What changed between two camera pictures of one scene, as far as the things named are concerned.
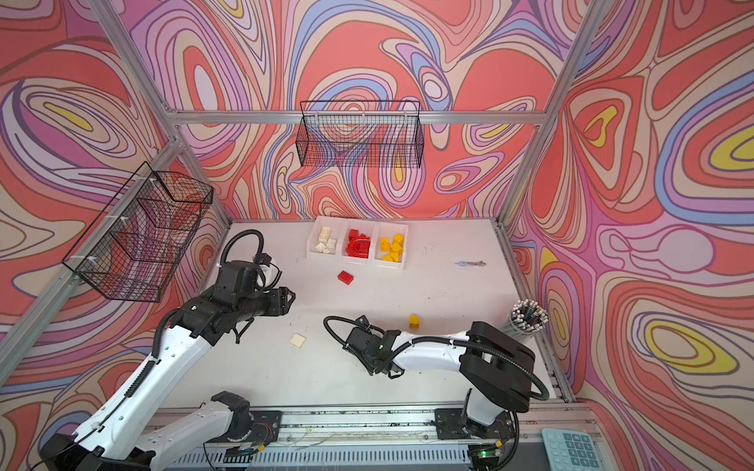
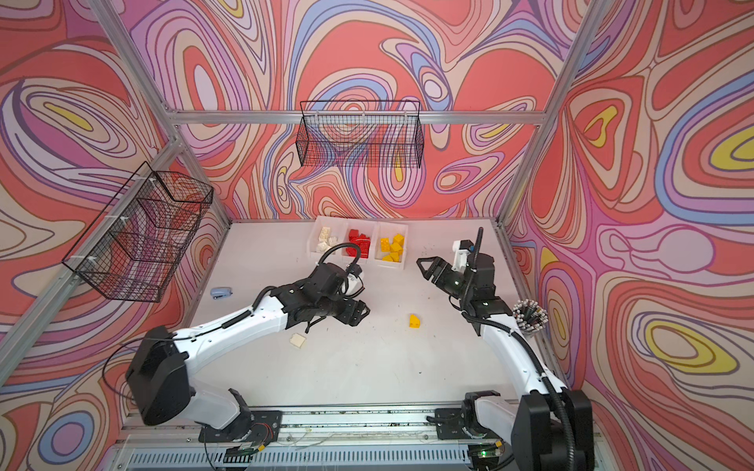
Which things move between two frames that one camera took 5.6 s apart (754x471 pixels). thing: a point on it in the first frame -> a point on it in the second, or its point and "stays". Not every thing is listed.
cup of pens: x=527 y=318 stays
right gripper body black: x=370 y=366 -> x=455 y=283
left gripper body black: x=275 y=302 -> x=349 y=311
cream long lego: x=324 y=234 stays
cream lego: x=296 y=340 stays
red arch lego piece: x=357 y=245 stays
